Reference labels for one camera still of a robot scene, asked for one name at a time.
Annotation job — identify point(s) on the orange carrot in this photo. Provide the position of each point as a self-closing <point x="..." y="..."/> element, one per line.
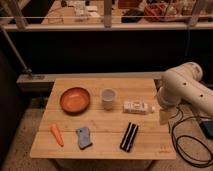
<point x="56" y="133"/>

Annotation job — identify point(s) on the black white-striped eraser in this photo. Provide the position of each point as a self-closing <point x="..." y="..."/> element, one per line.
<point x="129" y="137"/>

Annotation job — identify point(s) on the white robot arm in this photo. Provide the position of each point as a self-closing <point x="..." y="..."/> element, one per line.
<point x="183" y="83"/>

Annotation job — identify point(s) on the dark power adapter box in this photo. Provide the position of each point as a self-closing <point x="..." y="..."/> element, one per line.
<point x="207" y="128"/>

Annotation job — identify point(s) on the blue sponge cloth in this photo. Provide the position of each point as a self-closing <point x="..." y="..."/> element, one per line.
<point x="84" y="140"/>

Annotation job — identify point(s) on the white plastic cup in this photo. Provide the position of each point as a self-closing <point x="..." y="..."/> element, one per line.
<point x="108" y="97"/>

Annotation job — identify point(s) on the wooden table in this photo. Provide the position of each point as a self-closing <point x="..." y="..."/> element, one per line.
<point x="107" y="127"/>

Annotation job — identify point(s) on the metal diagonal pole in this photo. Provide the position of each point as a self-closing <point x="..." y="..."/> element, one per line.
<point x="27" y="70"/>

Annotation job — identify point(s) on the tan wooden pusher tool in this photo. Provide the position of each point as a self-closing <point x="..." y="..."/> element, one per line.
<point x="164" y="116"/>

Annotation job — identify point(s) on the orange bowl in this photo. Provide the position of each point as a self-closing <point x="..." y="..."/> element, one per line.
<point x="75" y="100"/>

